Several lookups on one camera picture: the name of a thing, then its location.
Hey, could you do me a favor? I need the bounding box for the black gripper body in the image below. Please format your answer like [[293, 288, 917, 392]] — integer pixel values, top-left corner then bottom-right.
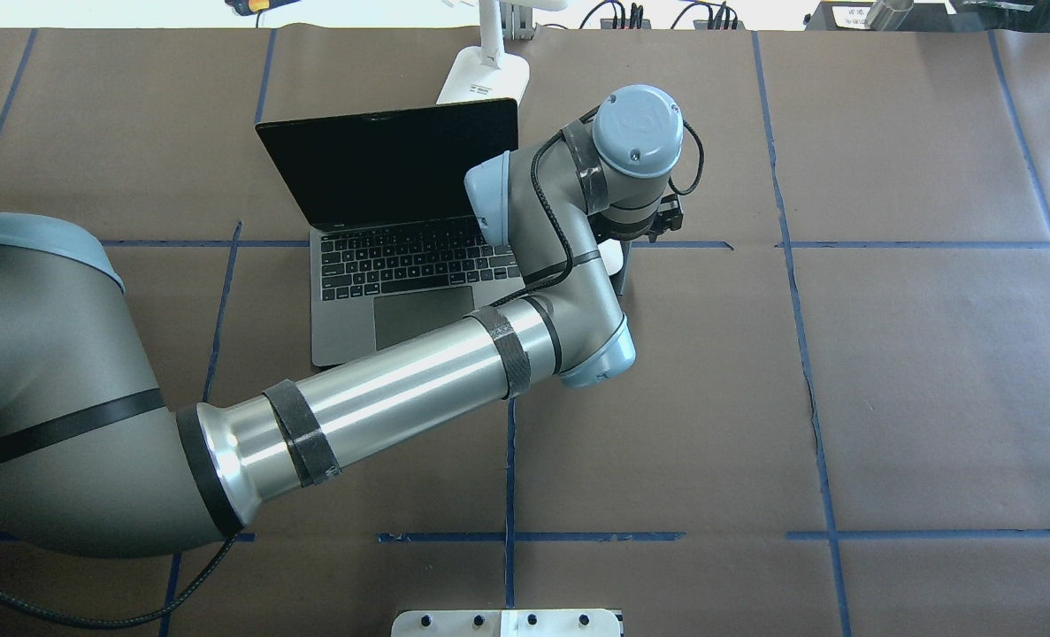
[[597, 221, 653, 243]]

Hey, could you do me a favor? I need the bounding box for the grey laptop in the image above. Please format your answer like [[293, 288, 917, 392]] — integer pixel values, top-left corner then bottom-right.
[[255, 98, 524, 368]]

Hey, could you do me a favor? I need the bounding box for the white computer mouse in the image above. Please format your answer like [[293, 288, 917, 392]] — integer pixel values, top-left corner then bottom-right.
[[597, 239, 626, 277]]

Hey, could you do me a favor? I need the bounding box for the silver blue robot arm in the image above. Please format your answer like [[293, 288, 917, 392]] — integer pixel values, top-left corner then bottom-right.
[[0, 85, 684, 559]]

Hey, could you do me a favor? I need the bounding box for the white desk lamp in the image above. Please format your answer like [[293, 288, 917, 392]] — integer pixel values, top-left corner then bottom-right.
[[436, 1, 570, 104]]

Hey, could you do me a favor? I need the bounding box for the lower black connector box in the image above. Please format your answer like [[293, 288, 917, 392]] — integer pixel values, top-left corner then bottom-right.
[[669, 1, 746, 31]]

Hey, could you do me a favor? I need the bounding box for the silver metal cylinder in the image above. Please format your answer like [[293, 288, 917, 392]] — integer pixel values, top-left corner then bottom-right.
[[864, 0, 916, 31]]

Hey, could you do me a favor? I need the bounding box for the aluminium frame post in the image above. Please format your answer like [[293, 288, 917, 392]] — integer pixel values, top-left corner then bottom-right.
[[499, 1, 536, 41]]

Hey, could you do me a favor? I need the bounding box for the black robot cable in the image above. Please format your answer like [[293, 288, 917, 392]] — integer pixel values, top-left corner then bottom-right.
[[0, 106, 706, 631]]

